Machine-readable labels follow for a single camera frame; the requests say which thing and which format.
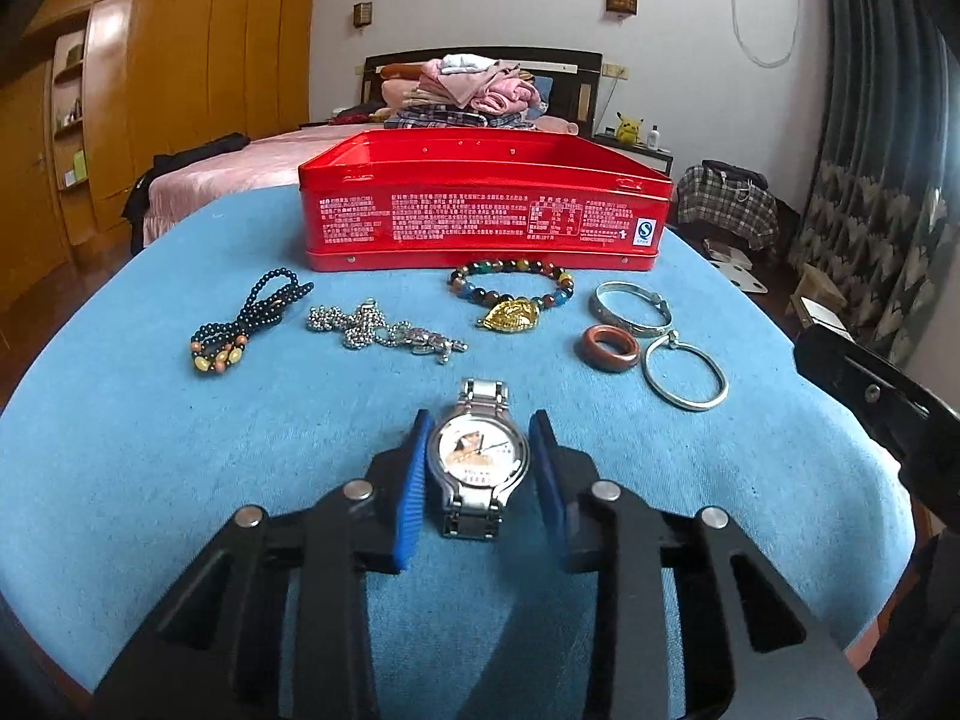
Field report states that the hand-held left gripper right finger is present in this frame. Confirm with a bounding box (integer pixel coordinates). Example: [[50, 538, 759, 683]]
[[527, 409, 877, 720]]

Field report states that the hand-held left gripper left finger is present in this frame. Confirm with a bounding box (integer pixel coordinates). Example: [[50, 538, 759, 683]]
[[90, 409, 432, 720]]

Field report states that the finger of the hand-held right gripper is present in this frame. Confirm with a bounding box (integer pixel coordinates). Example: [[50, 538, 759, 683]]
[[795, 322, 960, 527]]

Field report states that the silver wristwatch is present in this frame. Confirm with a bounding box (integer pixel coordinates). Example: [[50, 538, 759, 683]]
[[427, 379, 532, 541]]

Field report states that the thin silver hoop bangle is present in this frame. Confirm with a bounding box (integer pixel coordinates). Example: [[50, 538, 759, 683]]
[[641, 334, 730, 412]]

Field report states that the multicolour bead bracelet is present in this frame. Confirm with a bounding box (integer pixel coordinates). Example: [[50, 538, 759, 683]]
[[448, 259, 577, 332]]

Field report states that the silver chain necklace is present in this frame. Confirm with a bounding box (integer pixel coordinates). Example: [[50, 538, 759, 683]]
[[306, 301, 470, 365]]

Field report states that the black bead necklace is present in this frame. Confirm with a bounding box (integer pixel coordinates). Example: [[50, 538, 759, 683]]
[[187, 270, 314, 376]]

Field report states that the red tin box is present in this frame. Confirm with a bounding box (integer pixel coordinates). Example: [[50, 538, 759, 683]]
[[298, 127, 674, 273]]

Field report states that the white printed box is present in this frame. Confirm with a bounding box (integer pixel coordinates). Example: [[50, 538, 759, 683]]
[[799, 296, 852, 338]]

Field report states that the white bathroom scale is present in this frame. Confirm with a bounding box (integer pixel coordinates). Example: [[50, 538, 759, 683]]
[[721, 261, 767, 297]]

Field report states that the blue towel cloth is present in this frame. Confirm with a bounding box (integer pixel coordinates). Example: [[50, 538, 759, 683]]
[[0, 187, 916, 720]]

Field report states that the patterned curtain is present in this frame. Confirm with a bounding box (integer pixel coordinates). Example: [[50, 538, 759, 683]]
[[787, 0, 960, 383]]

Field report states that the plaid bag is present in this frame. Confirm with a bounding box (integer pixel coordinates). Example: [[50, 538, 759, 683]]
[[677, 160, 781, 250]]

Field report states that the dark nightstand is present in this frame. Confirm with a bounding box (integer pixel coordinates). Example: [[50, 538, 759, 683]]
[[592, 133, 674, 177]]

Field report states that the plaid folded blanket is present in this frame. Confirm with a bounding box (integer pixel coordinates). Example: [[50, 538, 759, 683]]
[[384, 106, 537, 132]]

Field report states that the dark wooden headboard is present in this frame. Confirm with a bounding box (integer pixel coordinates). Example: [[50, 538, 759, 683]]
[[364, 51, 605, 140]]

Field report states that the pile of pink folded clothes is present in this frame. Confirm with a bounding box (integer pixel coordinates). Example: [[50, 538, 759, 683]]
[[380, 54, 545, 117]]

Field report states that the black jacket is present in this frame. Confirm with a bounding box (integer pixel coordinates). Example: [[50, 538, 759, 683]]
[[124, 133, 248, 256]]

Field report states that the wooden wardrobe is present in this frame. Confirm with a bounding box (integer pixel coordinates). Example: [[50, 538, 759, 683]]
[[0, 0, 320, 312]]

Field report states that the white wall cable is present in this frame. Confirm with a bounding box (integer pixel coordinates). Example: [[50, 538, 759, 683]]
[[724, 0, 802, 68]]

